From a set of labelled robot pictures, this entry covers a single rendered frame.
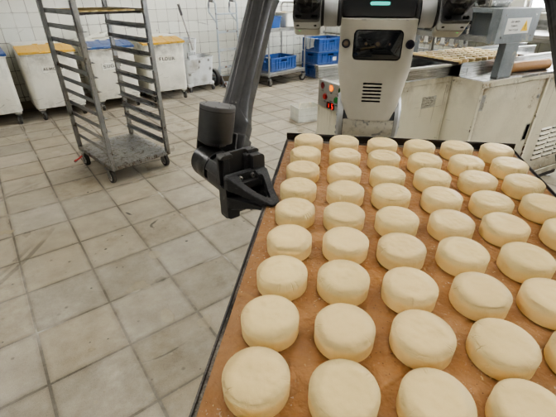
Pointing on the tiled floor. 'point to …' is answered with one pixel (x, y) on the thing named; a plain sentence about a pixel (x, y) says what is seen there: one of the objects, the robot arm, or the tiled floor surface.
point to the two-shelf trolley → (281, 52)
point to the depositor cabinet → (505, 114)
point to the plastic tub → (304, 112)
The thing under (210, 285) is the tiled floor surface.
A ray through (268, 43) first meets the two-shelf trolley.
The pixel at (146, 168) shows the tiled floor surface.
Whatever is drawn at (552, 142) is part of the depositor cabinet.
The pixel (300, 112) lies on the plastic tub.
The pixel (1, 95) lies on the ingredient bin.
